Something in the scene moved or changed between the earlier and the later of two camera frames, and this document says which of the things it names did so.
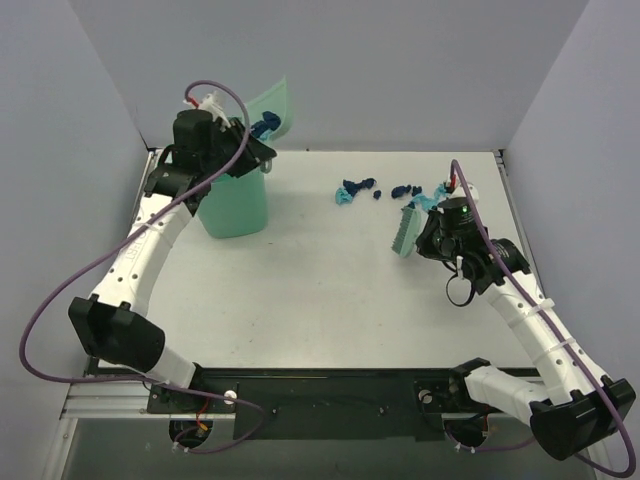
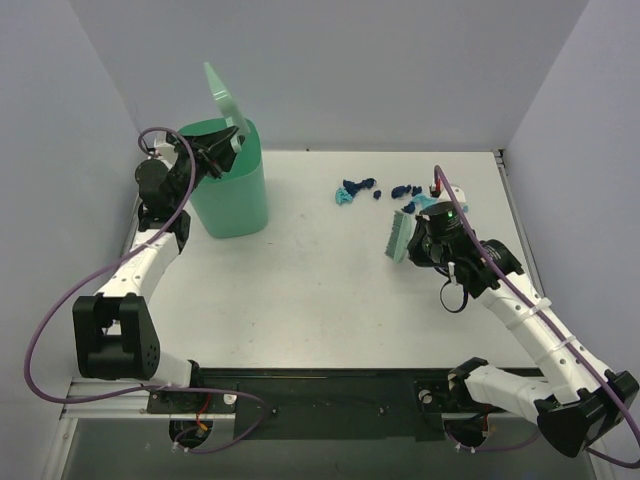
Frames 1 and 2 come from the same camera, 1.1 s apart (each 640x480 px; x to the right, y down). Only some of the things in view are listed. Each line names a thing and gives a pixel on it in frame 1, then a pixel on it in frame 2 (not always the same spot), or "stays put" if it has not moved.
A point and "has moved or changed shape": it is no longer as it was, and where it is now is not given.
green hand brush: x=408 y=229 has moved or changed shape
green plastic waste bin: x=235 y=206 stays put
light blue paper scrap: x=343 y=197 stays put
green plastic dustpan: x=277 y=101 -> x=225 y=105
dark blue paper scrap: x=353 y=187 stays put
